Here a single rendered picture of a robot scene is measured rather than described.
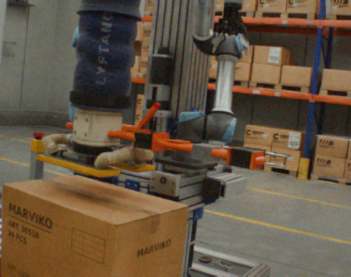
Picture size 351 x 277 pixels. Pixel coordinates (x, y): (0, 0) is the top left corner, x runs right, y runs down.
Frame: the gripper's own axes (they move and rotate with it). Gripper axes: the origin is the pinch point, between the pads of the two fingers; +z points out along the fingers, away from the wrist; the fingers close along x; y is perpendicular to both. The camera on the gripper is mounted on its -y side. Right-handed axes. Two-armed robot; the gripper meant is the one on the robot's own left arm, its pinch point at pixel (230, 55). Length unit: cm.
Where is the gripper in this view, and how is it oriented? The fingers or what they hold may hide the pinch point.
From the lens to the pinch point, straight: 183.4
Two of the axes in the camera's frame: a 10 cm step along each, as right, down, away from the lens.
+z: -1.0, 9.9, 1.1
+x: 8.6, 1.4, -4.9
